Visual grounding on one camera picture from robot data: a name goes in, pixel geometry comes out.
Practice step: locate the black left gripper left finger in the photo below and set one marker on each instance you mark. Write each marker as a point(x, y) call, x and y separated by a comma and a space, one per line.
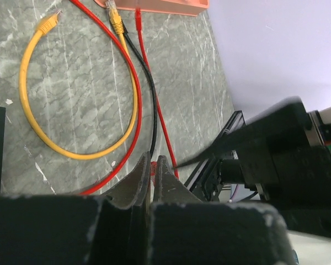
point(110, 228)

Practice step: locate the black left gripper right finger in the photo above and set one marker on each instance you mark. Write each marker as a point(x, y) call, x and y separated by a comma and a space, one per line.
point(185, 230)

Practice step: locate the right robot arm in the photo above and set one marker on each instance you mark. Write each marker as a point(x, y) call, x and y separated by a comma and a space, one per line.
point(283, 156)

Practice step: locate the pink rectangular tray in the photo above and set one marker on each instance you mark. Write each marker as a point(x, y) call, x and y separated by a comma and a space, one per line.
point(189, 8)

